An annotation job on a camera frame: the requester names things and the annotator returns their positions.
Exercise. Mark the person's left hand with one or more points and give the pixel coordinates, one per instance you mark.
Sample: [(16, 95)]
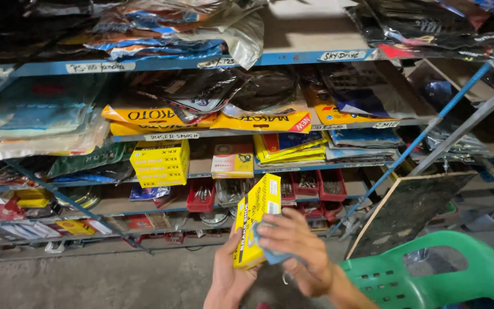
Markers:
[(226, 274)]

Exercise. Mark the person's right hand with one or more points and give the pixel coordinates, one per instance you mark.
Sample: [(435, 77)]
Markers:
[(305, 261)]

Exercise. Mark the blue cleaning cloth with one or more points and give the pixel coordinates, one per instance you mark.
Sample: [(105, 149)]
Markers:
[(278, 257)]

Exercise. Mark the yellow cardboard parts box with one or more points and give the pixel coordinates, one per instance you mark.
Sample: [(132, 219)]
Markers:
[(253, 210)]

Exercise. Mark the dark wooden board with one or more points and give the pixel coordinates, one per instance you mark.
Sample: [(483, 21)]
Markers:
[(405, 214)]

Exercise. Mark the green plastic chair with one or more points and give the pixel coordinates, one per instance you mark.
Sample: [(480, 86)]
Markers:
[(444, 283)]

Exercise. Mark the blue metal shelf with goods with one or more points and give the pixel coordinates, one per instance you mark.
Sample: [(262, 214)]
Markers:
[(165, 128)]

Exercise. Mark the grey metal shelf with goods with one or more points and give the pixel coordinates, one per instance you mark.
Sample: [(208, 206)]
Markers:
[(478, 107)]

